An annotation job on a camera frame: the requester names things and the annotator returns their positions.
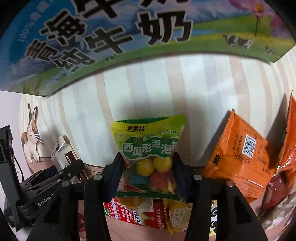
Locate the red long snack packet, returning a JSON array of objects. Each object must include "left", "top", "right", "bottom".
[{"left": 103, "top": 198, "right": 167, "bottom": 230}]

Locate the yellow panda snack bag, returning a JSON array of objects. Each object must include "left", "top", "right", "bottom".
[{"left": 164, "top": 200, "right": 193, "bottom": 235}]

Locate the white grey snack packet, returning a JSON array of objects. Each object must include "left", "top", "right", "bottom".
[{"left": 260, "top": 193, "right": 295, "bottom": 231}]

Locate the dark red brown packet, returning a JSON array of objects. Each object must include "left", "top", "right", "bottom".
[{"left": 259, "top": 160, "right": 295, "bottom": 217}]

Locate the milk carton cardboard box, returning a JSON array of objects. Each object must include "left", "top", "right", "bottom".
[{"left": 1, "top": 1, "right": 295, "bottom": 96}]

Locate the green bubble gum bag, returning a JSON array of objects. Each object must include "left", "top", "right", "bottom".
[{"left": 111, "top": 115, "right": 187, "bottom": 201}]

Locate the braised egg clear packet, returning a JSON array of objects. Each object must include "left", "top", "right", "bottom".
[{"left": 118, "top": 197, "right": 154, "bottom": 212}]

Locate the silver clear snack packet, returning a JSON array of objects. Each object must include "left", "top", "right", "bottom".
[{"left": 51, "top": 136, "right": 88, "bottom": 183}]

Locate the orange snack packet right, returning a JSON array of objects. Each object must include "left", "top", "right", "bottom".
[{"left": 278, "top": 92, "right": 295, "bottom": 172}]

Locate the cat print bed blanket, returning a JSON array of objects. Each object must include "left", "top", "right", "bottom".
[{"left": 18, "top": 49, "right": 295, "bottom": 171}]

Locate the orange snack packet left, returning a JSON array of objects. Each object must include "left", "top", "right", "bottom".
[{"left": 202, "top": 110, "right": 279, "bottom": 201}]

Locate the orange snack packet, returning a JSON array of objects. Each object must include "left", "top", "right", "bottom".
[
  {"left": 202, "top": 110, "right": 279, "bottom": 201},
  {"left": 278, "top": 92, "right": 295, "bottom": 172}
]

